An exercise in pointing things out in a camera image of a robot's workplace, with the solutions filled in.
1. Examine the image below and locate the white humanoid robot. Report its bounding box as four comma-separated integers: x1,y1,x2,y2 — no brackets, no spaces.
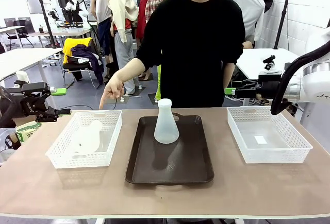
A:
63,0,90,22

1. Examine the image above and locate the white perforated plastic basket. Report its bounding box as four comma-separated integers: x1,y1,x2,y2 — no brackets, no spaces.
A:
45,110,123,169

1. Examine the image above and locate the neon green cloth strip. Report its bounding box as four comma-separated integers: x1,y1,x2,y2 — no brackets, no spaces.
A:
154,64,162,104

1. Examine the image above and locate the black corrugated cable hose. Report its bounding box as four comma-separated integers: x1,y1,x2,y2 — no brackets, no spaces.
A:
270,41,330,116

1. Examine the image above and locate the white side table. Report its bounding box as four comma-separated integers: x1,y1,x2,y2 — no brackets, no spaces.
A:
0,47,64,81
235,48,303,80

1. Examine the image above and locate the mannequin with red garment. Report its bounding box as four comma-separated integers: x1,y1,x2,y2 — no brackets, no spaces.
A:
128,0,151,41

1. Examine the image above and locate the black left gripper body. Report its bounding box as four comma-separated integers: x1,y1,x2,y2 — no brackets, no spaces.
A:
19,93,50,119

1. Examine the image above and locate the black office chair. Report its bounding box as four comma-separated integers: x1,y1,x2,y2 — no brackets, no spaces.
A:
4,19,35,49

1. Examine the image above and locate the white conical flask with cap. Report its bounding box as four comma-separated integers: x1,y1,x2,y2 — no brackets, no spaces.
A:
69,120,103,155
154,98,180,144

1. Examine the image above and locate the white basket with paper label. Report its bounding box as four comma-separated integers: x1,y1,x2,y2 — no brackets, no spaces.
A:
226,106,314,164

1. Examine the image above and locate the dark brown plastic tray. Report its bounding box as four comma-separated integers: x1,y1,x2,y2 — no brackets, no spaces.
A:
125,112,215,185

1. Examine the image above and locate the mannequin with white shirt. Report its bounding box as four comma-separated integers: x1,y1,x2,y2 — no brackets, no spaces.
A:
226,0,266,42

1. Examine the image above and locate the person's right forearm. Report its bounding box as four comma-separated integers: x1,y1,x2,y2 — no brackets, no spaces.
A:
117,58,146,83

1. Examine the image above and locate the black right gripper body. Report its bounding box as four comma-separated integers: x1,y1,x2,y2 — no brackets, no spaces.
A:
257,79,282,99

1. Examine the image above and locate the black tripod stand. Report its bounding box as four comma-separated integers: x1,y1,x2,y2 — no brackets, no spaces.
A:
37,0,60,49
273,0,294,49

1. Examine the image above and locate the black metal chair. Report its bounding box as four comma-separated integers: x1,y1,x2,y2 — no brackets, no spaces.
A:
62,61,100,89

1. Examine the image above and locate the person's left forearm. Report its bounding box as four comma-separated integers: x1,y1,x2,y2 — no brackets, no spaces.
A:
222,62,237,90

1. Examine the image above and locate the mannequin with cream jacket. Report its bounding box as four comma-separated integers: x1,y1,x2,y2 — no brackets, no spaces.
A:
107,0,141,96

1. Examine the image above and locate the dark purple garment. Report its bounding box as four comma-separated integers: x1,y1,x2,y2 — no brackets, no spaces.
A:
71,44,105,85

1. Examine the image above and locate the yellow garment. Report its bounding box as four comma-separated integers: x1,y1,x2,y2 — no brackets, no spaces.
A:
62,37,93,65

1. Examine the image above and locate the mannequin with plaid shirt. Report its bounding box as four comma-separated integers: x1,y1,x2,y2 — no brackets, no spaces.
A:
145,0,173,24

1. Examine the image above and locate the person's right hand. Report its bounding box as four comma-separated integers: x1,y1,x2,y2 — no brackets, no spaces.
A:
99,75,125,110

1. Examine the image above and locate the mannequin with white tank top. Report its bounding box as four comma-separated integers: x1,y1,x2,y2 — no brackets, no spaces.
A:
90,0,114,56

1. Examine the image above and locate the person in black sweater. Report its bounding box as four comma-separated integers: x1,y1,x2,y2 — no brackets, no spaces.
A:
135,0,246,108

